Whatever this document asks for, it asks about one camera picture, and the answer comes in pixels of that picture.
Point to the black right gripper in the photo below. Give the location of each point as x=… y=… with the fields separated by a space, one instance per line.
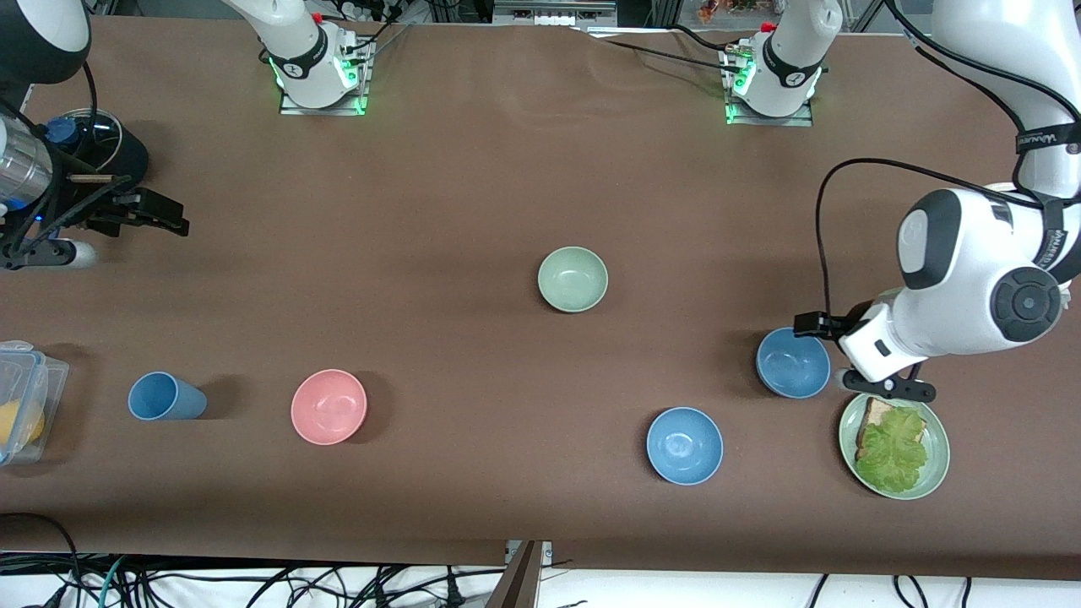
x=121 y=160

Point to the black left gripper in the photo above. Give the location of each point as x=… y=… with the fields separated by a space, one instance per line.
x=848 y=322

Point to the blue bowl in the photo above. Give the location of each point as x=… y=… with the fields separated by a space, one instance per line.
x=790 y=367
x=684 y=446

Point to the green bowl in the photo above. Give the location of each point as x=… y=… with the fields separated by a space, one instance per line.
x=573 y=279

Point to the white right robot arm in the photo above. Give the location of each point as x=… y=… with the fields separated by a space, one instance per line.
x=296 y=34

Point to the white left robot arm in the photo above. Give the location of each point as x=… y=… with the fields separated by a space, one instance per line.
x=954 y=270

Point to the pink bowl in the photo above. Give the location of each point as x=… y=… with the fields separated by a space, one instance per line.
x=328 y=407

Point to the black round pot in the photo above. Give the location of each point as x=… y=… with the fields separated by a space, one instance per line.
x=131 y=152

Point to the white bread slice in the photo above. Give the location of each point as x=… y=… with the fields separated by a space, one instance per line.
x=874 y=418

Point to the small blue round object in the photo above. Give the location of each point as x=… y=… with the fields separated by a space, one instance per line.
x=62 y=130

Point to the green lettuce leaf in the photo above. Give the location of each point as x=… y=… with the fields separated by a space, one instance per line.
x=895 y=452

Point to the green plate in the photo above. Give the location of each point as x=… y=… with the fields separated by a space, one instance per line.
x=936 y=460

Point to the blue cup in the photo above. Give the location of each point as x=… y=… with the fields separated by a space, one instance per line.
x=165 y=397

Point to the clear plastic container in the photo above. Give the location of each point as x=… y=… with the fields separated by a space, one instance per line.
x=46 y=380

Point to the yellow fruit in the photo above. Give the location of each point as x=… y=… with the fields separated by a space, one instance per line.
x=21 y=422

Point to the white power strip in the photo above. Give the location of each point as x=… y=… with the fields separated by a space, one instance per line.
x=363 y=10

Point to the brown table cover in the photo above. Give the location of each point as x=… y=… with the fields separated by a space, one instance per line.
x=540 y=186

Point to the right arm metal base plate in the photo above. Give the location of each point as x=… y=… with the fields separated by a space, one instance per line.
x=296 y=107

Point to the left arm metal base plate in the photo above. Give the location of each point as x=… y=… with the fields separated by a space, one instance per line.
x=802 y=120

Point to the metal table bracket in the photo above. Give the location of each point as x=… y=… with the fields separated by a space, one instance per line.
x=524 y=583

